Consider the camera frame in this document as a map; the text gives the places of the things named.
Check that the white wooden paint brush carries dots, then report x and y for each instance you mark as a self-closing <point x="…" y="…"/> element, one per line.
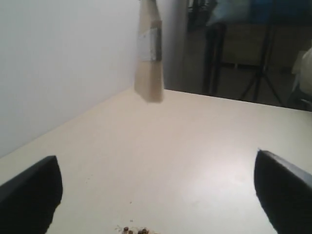
<point x="149" y="82"/>

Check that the black tripod stand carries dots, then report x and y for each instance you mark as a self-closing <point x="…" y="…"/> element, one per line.
<point x="261" y="73"/>

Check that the red beans and crumbs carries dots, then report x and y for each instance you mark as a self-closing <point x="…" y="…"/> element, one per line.
<point x="131" y="227"/>

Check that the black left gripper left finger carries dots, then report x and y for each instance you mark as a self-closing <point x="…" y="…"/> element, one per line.
<point x="28" y="201"/>

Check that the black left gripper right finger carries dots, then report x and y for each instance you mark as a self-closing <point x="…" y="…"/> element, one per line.
<point x="284" y="192"/>

